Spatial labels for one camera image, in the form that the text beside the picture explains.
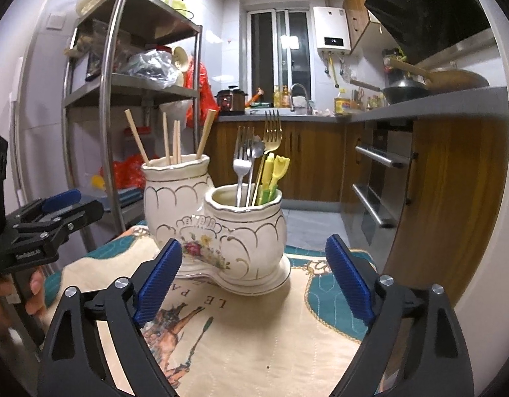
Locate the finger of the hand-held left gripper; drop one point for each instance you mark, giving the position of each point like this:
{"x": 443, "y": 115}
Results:
{"x": 80, "y": 213}
{"x": 62, "y": 199}

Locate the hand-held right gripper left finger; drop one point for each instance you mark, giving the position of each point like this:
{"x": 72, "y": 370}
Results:
{"x": 159, "y": 281}

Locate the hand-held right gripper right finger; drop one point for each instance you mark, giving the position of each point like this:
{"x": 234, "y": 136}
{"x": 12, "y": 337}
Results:
{"x": 347, "y": 281}

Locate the floral ceramic utensil holder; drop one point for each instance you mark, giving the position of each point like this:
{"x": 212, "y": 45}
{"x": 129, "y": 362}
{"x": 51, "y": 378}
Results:
{"x": 238, "y": 248}

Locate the wooden chopstick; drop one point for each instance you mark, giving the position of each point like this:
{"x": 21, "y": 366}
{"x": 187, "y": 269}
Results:
{"x": 206, "y": 134}
{"x": 137, "y": 138}
{"x": 166, "y": 138}
{"x": 177, "y": 140}

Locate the gold metal fork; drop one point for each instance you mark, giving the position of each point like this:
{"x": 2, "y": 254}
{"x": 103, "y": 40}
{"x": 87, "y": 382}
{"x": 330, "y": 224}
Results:
{"x": 272, "y": 136}

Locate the person's left hand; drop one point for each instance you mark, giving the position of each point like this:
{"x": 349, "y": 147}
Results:
{"x": 35, "y": 289}

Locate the small yellow item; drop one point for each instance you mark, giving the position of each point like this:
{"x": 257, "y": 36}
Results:
{"x": 98, "y": 182}

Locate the blue flat boxes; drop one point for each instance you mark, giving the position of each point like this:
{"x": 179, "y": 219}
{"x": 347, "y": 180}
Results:
{"x": 126, "y": 197}

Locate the red plastic bag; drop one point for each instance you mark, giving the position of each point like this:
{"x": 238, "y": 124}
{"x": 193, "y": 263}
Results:
{"x": 126, "y": 171}
{"x": 200, "y": 87}

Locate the white refrigerator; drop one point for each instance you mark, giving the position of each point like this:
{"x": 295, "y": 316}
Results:
{"x": 31, "y": 140}

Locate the built-in steel oven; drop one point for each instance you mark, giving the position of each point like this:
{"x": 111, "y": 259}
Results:
{"x": 378, "y": 198}

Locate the printed quilted table mat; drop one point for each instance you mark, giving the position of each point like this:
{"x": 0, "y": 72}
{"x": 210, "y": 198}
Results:
{"x": 246, "y": 339}

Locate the wooden base cabinet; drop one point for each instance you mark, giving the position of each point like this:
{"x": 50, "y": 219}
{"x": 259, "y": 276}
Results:
{"x": 312, "y": 161}

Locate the steel shelf rack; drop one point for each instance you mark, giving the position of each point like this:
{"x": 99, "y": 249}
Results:
{"x": 126, "y": 84}

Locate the wooden counter side panel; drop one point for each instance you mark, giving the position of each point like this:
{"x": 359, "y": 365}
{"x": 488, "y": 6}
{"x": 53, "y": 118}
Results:
{"x": 453, "y": 194}

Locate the silver metal fork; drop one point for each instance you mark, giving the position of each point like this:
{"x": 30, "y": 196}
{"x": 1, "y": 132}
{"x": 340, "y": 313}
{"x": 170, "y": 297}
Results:
{"x": 241, "y": 161}

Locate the crumpled clear plastic bag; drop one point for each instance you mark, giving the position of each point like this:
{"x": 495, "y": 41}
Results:
{"x": 151, "y": 68}

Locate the silver flower-shaped spoon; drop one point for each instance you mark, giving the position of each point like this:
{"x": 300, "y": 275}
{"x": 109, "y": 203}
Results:
{"x": 258, "y": 145}

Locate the yellow oil bottle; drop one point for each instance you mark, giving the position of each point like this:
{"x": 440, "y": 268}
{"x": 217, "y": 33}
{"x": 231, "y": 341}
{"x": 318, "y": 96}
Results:
{"x": 341, "y": 105}

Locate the chrome kitchen faucet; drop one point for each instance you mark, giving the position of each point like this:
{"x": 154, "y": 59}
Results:
{"x": 309, "y": 103}

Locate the cream plastic ladle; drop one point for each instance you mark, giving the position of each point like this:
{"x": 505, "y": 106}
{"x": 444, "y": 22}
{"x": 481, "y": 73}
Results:
{"x": 181, "y": 60}

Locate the dark red rice cooker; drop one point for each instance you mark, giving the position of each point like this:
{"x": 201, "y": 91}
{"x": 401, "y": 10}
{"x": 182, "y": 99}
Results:
{"x": 229, "y": 101}

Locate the small yellow bottle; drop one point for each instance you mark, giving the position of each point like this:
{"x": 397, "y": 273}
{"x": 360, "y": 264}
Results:
{"x": 285, "y": 97}
{"x": 277, "y": 97}

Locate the black wok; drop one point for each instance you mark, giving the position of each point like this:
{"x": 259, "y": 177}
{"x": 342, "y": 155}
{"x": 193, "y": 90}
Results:
{"x": 403, "y": 93}

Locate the grey kitchen countertop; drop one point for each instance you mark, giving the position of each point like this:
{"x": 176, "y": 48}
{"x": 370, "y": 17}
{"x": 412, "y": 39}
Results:
{"x": 444, "y": 105}

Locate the yellow-green bowl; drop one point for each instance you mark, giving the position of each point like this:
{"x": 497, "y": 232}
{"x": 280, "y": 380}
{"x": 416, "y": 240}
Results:
{"x": 181, "y": 6}

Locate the kitchen window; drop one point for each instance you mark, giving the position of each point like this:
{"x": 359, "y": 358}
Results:
{"x": 262, "y": 49}

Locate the white water heater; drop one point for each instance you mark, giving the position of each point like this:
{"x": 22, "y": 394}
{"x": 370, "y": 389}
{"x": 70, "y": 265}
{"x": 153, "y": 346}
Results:
{"x": 331, "y": 25}

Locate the black range hood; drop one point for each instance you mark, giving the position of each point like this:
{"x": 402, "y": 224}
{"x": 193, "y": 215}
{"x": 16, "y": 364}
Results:
{"x": 424, "y": 4}

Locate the white wall switch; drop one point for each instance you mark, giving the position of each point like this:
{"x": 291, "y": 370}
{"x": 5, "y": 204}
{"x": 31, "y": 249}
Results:
{"x": 56, "y": 21}

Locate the wooden wall cabinet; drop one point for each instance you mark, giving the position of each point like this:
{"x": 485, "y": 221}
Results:
{"x": 358, "y": 12}

